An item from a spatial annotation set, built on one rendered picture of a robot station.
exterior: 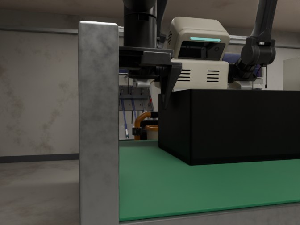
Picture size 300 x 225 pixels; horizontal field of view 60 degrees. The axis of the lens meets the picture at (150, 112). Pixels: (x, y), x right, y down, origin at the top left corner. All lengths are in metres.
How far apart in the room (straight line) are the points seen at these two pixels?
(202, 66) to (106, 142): 0.88
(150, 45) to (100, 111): 0.26
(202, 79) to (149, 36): 0.64
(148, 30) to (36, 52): 4.91
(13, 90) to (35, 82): 0.41
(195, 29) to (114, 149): 0.86
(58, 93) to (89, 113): 4.98
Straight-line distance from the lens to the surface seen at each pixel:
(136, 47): 0.43
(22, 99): 5.27
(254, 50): 1.06
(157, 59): 0.43
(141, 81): 0.99
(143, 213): 0.23
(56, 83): 5.19
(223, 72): 1.10
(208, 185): 0.30
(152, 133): 1.32
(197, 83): 1.05
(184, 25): 1.02
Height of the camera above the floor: 1.04
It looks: 2 degrees down
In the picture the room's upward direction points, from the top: straight up
